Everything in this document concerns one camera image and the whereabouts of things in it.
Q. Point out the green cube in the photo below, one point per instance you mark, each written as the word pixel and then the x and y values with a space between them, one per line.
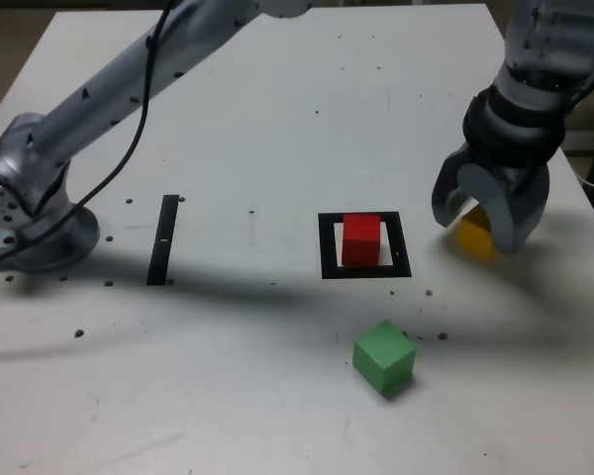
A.
pixel 383 358

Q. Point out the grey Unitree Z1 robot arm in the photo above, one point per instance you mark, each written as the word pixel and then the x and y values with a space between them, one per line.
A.
pixel 104 94

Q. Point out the black tape square outline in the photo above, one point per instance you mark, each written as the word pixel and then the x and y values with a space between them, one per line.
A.
pixel 326 247

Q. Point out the red cube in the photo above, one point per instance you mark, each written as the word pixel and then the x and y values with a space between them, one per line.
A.
pixel 360 242

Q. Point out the yellow cube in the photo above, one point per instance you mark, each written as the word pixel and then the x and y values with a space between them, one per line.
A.
pixel 472 240

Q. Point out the black tape strip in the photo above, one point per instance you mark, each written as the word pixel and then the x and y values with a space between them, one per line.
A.
pixel 162 242

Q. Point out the white frame bar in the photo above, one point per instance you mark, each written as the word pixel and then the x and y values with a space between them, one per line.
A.
pixel 584 142

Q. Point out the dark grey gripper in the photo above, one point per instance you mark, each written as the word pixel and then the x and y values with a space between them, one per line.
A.
pixel 515 175

